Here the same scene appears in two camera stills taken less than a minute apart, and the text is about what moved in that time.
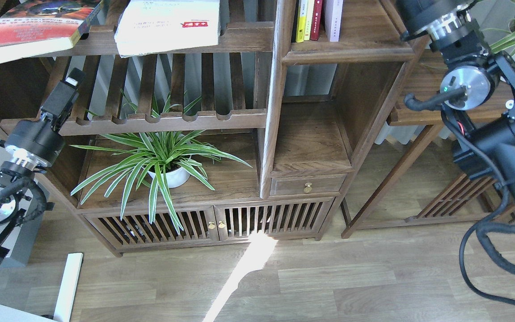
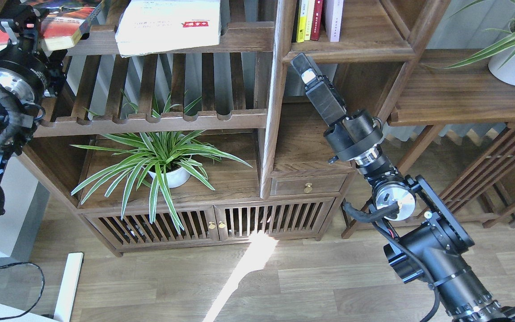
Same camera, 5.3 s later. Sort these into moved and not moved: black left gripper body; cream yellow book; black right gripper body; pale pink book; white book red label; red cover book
Moved: black right gripper body; black left gripper body
Not moved: pale pink book; red cover book; white book red label; cream yellow book
